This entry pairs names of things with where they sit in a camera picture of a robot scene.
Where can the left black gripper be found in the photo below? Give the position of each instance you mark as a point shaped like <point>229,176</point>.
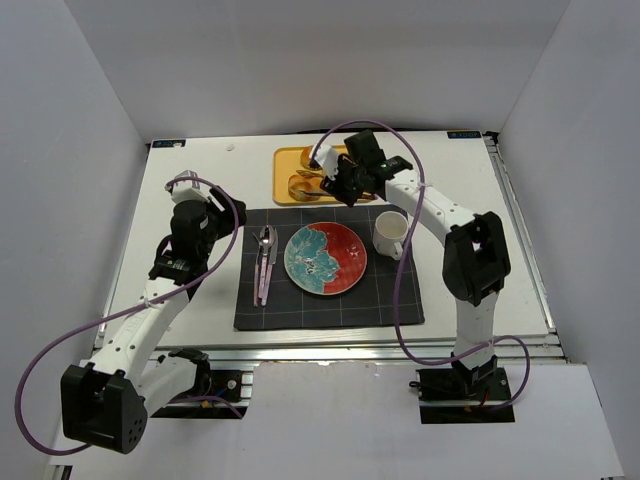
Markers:
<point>220,206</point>

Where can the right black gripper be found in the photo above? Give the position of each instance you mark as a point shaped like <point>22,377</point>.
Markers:
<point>343,181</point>

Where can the metal serving tongs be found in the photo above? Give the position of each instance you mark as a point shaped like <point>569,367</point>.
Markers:
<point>305,187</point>

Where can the striped round bun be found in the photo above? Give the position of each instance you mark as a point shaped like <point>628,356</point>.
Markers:
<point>300,192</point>

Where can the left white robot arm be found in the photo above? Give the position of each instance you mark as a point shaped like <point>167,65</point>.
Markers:
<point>107,402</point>

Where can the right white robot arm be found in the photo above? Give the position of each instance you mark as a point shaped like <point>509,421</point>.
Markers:
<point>475,260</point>

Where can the white ceramic mug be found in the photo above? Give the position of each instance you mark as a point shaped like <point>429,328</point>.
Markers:
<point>390,231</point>

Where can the yellow plastic tray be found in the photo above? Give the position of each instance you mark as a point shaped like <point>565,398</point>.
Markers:
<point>294,185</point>

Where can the red and teal plate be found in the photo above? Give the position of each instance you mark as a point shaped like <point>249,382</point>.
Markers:
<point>325,258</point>

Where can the left blue corner label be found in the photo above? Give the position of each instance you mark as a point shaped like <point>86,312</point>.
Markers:
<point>168,143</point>

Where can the blue corner label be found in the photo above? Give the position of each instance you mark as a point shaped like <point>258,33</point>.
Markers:
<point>168,143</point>
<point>464,134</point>

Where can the right blue corner label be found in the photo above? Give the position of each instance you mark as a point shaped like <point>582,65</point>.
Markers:
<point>464,134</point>

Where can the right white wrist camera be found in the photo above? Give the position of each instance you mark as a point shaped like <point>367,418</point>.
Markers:
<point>325,158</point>

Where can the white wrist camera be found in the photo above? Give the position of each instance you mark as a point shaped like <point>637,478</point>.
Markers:
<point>186,188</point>
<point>325,158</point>

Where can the pink handled spoon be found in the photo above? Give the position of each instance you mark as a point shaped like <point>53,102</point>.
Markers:
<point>267,246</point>

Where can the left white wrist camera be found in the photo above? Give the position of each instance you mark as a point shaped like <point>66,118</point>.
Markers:
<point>186,188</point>

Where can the ring donut bread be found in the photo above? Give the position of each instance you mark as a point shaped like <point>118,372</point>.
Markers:
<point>307,156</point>

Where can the pink handled fork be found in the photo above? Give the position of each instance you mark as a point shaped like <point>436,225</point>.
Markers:
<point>257,265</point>

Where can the pink handled knife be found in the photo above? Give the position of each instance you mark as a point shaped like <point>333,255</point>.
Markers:
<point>272,258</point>

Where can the aluminium table frame rail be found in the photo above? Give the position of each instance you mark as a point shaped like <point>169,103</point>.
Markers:
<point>541,348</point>

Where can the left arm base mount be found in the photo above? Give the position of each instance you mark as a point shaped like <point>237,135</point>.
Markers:
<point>184,385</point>

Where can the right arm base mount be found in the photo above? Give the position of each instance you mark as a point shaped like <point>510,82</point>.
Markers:
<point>444,399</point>

